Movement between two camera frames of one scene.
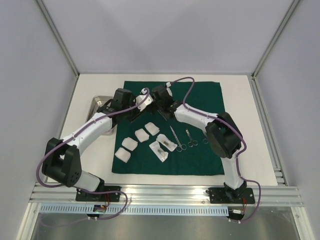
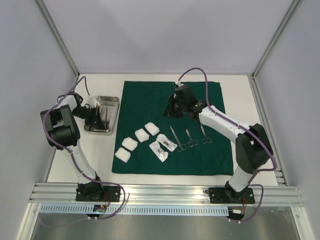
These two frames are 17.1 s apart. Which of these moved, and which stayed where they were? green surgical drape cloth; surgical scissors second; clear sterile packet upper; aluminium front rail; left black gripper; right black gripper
Moved: right black gripper; left black gripper
Stayed: clear sterile packet upper; green surgical drape cloth; surgical scissors second; aluminium front rail
